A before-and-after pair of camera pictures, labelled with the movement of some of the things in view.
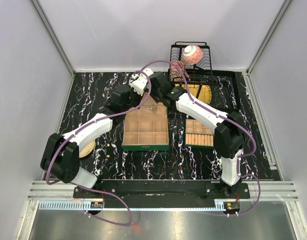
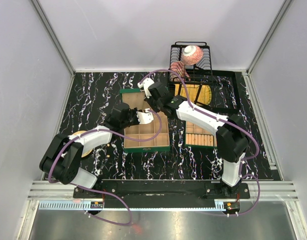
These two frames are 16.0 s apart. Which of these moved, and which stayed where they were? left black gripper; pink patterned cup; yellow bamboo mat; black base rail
Moved: left black gripper
Stayed: yellow bamboo mat; pink patterned cup; black base rail
